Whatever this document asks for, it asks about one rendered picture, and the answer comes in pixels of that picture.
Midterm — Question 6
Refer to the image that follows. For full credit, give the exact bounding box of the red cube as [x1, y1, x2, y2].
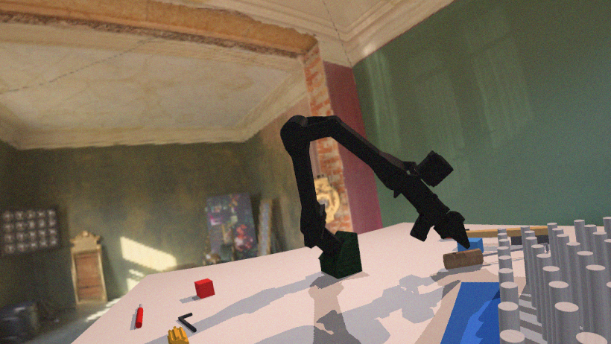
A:
[194, 278, 215, 299]

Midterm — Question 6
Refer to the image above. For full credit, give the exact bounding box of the black l-shaped bar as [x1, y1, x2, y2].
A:
[178, 313, 197, 332]

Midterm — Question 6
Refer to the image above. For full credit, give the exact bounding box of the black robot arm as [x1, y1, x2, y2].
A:
[280, 115, 454, 258]

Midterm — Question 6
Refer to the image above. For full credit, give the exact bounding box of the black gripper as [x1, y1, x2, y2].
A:
[414, 191, 470, 249]

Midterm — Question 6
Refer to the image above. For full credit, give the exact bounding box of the blue tape strip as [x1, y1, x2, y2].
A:
[440, 282, 501, 344]

